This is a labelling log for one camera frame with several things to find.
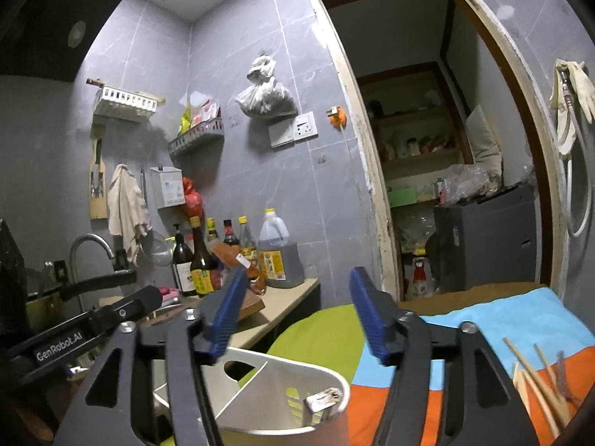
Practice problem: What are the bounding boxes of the white hose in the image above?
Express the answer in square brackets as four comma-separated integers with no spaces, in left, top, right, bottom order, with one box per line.
[560,70,594,239]

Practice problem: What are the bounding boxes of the wooden shelf unit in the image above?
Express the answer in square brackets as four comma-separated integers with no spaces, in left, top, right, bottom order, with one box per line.
[358,62,471,299]

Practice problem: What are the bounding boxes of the orange wall hook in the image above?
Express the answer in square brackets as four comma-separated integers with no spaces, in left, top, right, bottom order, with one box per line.
[325,106,349,131]

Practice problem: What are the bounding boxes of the dark bottle red cap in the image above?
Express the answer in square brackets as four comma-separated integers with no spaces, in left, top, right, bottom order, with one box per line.
[222,219,241,248]

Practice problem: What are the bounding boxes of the white wall box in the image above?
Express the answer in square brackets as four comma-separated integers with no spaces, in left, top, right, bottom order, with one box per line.
[149,165,187,210]

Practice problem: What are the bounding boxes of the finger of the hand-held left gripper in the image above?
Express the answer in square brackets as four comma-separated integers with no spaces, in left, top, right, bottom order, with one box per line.
[60,272,138,302]
[95,285,163,330]

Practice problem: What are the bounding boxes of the clear glass bowl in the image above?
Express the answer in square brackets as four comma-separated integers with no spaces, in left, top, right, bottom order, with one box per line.
[144,232,176,268]

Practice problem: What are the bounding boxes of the tall yellow cap bottle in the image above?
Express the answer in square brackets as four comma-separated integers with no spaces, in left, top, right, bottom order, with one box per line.
[238,216,258,266]

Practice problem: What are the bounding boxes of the metal utensil handle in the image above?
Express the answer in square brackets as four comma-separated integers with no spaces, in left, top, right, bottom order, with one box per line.
[306,388,343,424]

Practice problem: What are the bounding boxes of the wooden chopstick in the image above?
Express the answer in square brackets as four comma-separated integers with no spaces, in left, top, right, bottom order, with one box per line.
[512,361,562,438]
[503,337,576,427]
[534,344,578,403]

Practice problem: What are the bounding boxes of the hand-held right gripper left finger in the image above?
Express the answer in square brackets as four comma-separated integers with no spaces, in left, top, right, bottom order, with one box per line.
[53,267,249,446]

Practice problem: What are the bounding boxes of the grey switch plate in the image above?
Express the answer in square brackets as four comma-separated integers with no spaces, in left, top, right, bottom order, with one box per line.
[268,121,296,149]

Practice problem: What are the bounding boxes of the grey cabinet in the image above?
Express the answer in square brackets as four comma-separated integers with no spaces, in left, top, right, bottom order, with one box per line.
[433,185,537,294]

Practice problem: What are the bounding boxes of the wooden door frame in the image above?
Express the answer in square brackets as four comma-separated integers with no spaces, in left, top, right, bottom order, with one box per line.
[307,0,567,304]

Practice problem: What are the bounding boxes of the black range hood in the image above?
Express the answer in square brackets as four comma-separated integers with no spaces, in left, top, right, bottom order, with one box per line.
[0,0,135,83]

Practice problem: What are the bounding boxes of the wooden cutting board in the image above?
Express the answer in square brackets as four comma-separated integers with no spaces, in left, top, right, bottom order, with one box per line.
[139,288,266,332]

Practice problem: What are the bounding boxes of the white wall rack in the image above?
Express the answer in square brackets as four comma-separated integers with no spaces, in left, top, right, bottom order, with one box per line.
[86,78,166,124]

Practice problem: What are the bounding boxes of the hanging white towel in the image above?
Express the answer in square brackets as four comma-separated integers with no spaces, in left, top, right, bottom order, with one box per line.
[108,164,152,265]

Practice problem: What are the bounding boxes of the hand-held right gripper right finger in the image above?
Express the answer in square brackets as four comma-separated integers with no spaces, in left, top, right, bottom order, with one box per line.
[348,266,540,446]

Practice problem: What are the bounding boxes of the hanging clear plastic bag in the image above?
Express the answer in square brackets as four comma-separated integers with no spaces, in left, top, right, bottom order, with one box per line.
[235,53,299,120]

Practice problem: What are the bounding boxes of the green box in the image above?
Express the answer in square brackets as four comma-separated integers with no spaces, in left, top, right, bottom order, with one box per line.
[388,187,419,208]

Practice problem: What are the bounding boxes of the colourful seasoning packets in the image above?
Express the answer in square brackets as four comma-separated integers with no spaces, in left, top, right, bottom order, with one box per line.
[179,90,221,138]

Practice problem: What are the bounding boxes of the red label bottle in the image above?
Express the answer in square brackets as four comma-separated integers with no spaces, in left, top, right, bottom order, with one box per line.
[409,246,438,301]

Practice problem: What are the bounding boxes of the white plastic utensil holder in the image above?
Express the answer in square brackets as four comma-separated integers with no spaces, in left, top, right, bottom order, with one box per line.
[153,346,351,446]

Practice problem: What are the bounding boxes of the large oil jug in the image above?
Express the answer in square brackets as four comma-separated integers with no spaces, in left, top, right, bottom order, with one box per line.
[257,208,304,289]

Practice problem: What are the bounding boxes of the brown bottle yellow label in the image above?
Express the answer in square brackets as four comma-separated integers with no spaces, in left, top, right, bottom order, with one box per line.
[190,216,222,299]

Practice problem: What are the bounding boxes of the striped colourful cloth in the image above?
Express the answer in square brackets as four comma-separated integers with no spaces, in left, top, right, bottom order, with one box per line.
[242,283,587,446]

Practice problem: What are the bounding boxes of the metal faucet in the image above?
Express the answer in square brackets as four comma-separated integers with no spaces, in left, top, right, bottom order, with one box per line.
[69,233,117,289]

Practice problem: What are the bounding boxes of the red plastic bag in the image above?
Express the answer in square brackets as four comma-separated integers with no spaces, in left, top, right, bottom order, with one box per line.
[181,177,206,219]

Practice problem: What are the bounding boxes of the crumpled clear plastic bags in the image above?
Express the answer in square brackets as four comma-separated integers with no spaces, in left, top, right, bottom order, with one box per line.
[441,162,536,206]

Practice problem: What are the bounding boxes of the grey basket shelf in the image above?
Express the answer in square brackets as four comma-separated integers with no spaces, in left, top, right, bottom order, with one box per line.
[167,118,226,159]

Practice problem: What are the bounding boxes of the grey metal utensil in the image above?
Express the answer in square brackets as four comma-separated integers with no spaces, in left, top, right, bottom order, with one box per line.
[555,350,573,401]

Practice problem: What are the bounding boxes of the orange snack packet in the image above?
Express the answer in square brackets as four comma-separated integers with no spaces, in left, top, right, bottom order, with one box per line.
[211,242,268,296]

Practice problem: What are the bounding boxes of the dark bottle white label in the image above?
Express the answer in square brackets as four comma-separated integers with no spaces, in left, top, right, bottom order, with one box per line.
[171,224,196,296]

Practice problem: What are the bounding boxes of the white power socket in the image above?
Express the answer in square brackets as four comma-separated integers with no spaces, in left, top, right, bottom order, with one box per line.
[293,111,319,143]

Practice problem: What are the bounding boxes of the brass coloured pot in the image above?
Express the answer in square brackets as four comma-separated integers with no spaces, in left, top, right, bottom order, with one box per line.
[25,283,64,332]

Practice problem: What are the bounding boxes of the wooden knife holder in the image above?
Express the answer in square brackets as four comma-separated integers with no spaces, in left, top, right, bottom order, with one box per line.
[88,137,109,221]

